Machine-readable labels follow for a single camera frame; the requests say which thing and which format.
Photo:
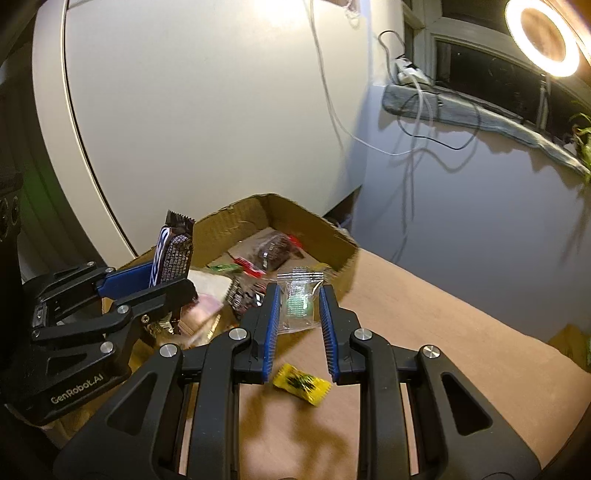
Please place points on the yellow wrapped candy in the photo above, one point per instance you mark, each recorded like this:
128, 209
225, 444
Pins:
300, 383

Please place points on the dark window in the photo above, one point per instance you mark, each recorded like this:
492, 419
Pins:
489, 74

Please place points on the yellow green bag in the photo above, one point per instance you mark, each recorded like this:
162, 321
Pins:
575, 344

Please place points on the cardboard box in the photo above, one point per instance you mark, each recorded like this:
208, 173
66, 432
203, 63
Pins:
300, 226

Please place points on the green potted plant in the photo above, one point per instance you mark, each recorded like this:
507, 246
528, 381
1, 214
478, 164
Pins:
584, 143

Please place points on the green wrapped candy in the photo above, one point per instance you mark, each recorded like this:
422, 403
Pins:
224, 267

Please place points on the grey sill cloth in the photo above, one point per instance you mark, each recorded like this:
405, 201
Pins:
498, 122

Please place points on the dark printed snack packet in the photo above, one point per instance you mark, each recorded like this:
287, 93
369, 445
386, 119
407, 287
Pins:
244, 297

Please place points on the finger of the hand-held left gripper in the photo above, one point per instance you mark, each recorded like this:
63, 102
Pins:
124, 281
161, 297

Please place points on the clear packet green contents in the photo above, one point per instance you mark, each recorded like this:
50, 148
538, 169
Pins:
299, 300

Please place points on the clear pastry packet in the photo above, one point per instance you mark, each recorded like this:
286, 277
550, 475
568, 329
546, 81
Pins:
207, 286

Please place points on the brown chocolate bar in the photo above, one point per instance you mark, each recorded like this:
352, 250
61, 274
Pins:
175, 254

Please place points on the red-print dark snack packet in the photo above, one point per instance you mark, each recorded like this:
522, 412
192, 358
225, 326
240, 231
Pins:
272, 251

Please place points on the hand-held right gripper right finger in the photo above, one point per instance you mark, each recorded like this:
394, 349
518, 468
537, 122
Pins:
328, 332

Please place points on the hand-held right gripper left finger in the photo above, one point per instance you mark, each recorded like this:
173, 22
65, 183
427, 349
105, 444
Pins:
272, 332

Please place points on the white power strip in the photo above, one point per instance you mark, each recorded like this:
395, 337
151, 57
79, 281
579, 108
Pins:
413, 74

